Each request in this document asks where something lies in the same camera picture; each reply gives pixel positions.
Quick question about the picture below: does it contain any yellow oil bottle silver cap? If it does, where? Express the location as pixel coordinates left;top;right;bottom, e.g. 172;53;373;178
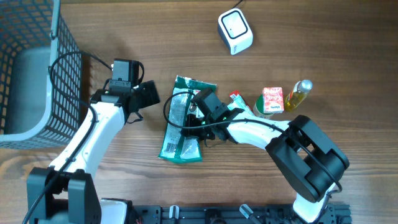
284;80;313;111

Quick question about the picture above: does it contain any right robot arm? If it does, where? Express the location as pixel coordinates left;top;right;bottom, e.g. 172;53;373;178
182;88;349;223

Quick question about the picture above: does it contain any red coffee stick sachet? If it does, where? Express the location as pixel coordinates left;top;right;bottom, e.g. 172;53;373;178
229;90;248;108

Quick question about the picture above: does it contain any pink Kleenex tissue pack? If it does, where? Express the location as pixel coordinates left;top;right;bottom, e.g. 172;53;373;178
262;87;284;113

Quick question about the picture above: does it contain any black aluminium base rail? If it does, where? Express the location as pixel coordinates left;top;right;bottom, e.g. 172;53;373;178
124;203;353;224

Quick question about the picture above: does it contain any pale green wipes sachet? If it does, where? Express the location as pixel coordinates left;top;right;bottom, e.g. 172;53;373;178
228;93;254;116

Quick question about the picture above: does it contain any dark grey mesh basket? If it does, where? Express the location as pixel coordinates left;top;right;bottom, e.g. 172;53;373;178
1;1;82;149

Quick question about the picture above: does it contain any green 3M sponge packet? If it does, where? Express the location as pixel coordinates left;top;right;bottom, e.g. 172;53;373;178
159;76;216;164

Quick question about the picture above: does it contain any green lid small jar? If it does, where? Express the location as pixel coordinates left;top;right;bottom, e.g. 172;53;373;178
252;95;274;119

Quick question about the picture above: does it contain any black left camera cable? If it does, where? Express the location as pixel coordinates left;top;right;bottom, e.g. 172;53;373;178
21;51;113;224

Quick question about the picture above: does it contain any white barcode scanner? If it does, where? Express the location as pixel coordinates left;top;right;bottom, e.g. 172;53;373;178
218;7;254;55

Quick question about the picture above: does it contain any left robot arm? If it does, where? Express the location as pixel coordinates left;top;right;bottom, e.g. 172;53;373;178
23;59;160;223

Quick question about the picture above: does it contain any black right camera cable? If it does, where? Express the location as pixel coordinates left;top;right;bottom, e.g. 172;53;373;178
162;91;343;218

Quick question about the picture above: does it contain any black camera cable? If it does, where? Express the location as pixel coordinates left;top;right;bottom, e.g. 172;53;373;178
162;91;343;218
21;51;113;224

